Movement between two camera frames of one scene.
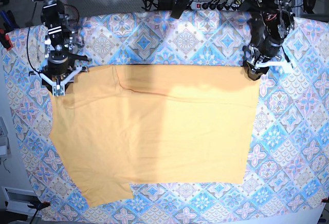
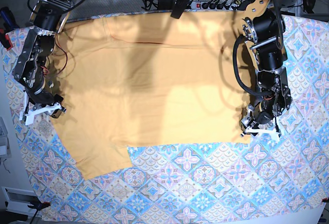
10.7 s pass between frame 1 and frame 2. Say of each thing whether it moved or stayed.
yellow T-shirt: moved
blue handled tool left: stayed
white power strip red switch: stayed
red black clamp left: stayed
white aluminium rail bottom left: stayed
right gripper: moved
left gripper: moved
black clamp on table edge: stayed
